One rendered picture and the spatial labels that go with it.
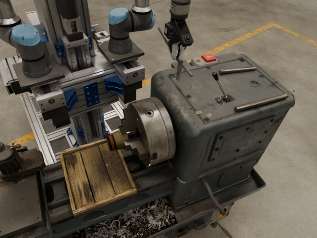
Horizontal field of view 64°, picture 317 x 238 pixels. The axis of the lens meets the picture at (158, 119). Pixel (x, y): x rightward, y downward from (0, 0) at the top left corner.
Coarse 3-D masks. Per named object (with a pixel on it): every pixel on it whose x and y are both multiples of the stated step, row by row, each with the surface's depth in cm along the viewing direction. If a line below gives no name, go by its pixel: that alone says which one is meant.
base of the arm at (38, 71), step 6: (24, 60) 129; (30, 60) 128; (36, 60) 129; (42, 60) 132; (48, 60) 136; (24, 66) 131; (30, 66) 130; (36, 66) 131; (42, 66) 132; (48, 66) 137; (24, 72) 133; (30, 72) 133; (36, 72) 132; (42, 72) 133; (48, 72) 136
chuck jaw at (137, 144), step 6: (132, 138) 117; (138, 138) 117; (126, 144) 114; (132, 144) 114; (138, 144) 114; (126, 150) 116; (132, 150) 113; (138, 150) 112; (144, 150) 112; (138, 156) 113; (144, 156) 112; (150, 156) 111
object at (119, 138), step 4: (116, 132) 117; (120, 132) 116; (108, 136) 115; (112, 136) 115; (116, 136) 114; (120, 136) 115; (124, 136) 116; (108, 140) 114; (112, 140) 114; (116, 140) 114; (120, 140) 114; (124, 140) 116; (108, 144) 119; (112, 144) 114; (116, 144) 114; (120, 144) 115; (124, 144) 115; (112, 148) 114; (116, 148) 116; (120, 148) 116; (124, 148) 117
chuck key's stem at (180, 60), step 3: (180, 60) 110; (183, 60) 111; (180, 63) 111; (177, 66) 114; (180, 66) 112; (177, 69) 114; (180, 69) 114; (177, 72) 116; (180, 72) 116; (177, 75) 117; (180, 75) 117; (177, 78) 118
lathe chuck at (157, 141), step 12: (144, 108) 111; (156, 108) 112; (144, 120) 108; (156, 120) 109; (132, 132) 131; (144, 132) 108; (156, 132) 108; (144, 144) 114; (156, 144) 108; (168, 144) 111; (156, 156) 113
